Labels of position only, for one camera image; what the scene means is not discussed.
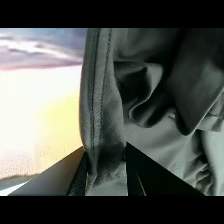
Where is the grey shirt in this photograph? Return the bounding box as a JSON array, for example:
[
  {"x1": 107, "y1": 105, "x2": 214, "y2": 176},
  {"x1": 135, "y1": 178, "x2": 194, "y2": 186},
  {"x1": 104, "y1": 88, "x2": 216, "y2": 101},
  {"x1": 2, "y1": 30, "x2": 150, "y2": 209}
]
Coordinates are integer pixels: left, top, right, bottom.
[{"x1": 78, "y1": 27, "x2": 224, "y2": 197}]

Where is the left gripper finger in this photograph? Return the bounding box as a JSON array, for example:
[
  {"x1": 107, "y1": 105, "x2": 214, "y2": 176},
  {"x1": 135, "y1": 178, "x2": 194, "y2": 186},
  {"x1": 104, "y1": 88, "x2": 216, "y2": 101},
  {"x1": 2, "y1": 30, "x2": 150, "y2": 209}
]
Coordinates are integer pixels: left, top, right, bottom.
[{"x1": 9, "y1": 145, "x2": 89, "y2": 197}]

